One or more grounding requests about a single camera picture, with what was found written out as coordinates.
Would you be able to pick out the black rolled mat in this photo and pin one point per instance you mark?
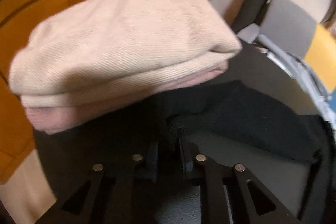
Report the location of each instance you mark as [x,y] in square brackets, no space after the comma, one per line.
[251,11]

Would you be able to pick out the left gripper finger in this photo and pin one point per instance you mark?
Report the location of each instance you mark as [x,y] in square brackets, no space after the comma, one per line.
[229,191]

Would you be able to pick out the light blue hoodie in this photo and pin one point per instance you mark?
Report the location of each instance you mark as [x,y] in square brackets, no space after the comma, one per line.
[304,75]

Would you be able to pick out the black knit sweater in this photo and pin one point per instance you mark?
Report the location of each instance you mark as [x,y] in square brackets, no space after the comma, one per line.
[126,166]

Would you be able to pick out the folded beige pink clothes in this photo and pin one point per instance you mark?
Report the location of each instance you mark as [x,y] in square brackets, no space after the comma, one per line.
[102,55]

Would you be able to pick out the tricolour office chair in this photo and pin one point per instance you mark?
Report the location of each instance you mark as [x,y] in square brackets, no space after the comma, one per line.
[295,31]

